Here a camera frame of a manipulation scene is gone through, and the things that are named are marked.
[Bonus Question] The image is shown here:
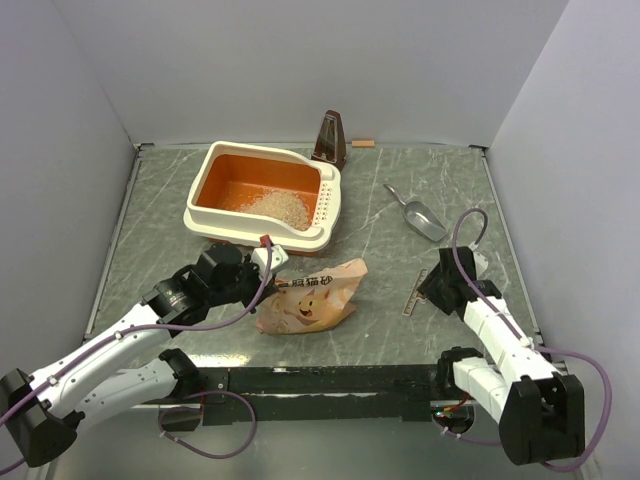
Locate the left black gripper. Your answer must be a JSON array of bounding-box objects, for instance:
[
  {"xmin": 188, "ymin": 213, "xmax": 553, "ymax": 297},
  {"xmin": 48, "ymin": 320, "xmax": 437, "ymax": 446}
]
[{"xmin": 208, "ymin": 252, "xmax": 278, "ymax": 313}]

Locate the wooden ruler with crown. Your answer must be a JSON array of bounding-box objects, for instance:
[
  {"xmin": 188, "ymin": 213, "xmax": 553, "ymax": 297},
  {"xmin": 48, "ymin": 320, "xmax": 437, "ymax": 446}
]
[{"xmin": 402, "ymin": 268, "xmax": 429, "ymax": 317}]

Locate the peach cat litter bag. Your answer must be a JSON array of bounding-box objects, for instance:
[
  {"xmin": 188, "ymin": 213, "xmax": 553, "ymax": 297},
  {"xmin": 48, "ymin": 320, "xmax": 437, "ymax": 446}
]
[{"xmin": 256, "ymin": 258, "xmax": 368, "ymax": 335}]

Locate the silver metal scoop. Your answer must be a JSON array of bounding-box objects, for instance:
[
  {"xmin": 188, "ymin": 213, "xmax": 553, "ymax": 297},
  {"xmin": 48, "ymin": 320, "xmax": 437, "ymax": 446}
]
[{"xmin": 383, "ymin": 184, "xmax": 447, "ymax": 242}]

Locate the white orange litter box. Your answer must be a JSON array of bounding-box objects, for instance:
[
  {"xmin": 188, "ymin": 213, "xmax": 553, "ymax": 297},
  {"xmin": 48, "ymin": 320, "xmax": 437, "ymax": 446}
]
[{"xmin": 183, "ymin": 141, "xmax": 341, "ymax": 255}]

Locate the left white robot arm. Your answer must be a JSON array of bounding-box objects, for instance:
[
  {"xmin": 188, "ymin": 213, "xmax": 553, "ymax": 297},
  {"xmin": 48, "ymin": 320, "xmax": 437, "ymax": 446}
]
[{"xmin": 1, "ymin": 236, "xmax": 288, "ymax": 468}]

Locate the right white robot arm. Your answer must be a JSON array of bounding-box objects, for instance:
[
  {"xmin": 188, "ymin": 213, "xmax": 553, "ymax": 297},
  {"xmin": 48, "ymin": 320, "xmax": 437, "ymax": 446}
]
[{"xmin": 418, "ymin": 247, "xmax": 585, "ymax": 465}]

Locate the clean litter pile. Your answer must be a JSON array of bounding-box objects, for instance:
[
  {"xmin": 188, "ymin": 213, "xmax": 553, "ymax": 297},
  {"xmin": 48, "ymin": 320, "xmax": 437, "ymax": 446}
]
[{"xmin": 236, "ymin": 191, "xmax": 311, "ymax": 231}]

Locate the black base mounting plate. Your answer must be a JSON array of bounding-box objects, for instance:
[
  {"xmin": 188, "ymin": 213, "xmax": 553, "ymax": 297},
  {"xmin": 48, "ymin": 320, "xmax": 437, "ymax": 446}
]
[{"xmin": 187, "ymin": 364, "xmax": 464, "ymax": 422}]

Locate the brown wooden metronome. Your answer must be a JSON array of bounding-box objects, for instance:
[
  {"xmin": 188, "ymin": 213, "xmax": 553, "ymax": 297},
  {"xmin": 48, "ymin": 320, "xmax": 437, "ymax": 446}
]
[{"xmin": 311, "ymin": 110, "xmax": 347, "ymax": 170}]

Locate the small wooden block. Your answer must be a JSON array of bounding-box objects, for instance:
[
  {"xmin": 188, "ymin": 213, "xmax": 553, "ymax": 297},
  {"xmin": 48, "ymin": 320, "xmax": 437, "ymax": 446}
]
[{"xmin": 351, "ymin": 140, "xmax": 376, "ymax": 148}]

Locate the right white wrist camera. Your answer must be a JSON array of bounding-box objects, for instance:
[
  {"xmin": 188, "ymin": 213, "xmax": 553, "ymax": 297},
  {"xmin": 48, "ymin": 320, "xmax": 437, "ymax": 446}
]
[{"xmin": 473, "ymin": 251, "xmax": 489, "ymax": 278}]

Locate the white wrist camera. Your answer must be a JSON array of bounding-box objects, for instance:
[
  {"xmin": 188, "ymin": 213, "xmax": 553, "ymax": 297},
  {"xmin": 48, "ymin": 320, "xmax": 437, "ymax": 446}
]
[
  {"xmin": 473, "ymin": 251, "xmax": 489, "ymax": 278},
  {"xmin": 250, "ymin": 245, "xmax": 289, "ymax": 274}
]

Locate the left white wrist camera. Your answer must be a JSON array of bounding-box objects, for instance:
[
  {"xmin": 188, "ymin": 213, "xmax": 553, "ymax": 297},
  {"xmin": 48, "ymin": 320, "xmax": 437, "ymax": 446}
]
[{"xmin": 250, "ymin": 245, "xmax": 289, "ymax": 274}]

